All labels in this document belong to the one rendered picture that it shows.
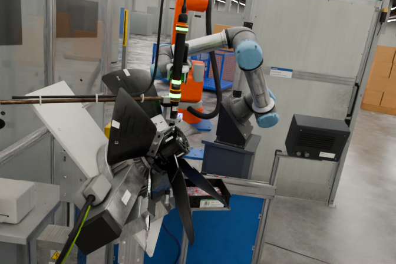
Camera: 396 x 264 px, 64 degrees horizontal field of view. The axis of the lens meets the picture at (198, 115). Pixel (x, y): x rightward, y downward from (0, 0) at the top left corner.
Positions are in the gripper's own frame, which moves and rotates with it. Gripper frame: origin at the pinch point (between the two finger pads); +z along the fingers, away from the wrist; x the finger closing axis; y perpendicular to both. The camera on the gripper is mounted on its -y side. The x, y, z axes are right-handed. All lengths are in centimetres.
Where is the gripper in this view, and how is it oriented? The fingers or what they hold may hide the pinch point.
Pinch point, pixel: (176, 68)
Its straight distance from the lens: 119.0
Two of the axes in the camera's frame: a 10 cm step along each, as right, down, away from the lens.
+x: -9.9, -1.4, 0.2
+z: -0.6, 2.7, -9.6
